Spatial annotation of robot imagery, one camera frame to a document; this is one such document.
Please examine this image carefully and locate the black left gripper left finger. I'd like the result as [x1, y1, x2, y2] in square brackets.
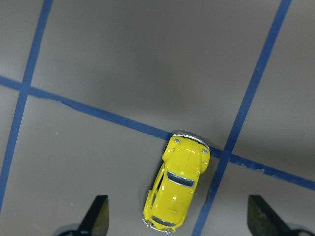
[78, 195, 109, 236]

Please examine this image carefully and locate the yellow toy beetle car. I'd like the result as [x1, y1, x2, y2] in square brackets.
[142, 133, 211, 234]

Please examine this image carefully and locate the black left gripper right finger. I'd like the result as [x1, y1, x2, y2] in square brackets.
[247, 195, 291, 236]

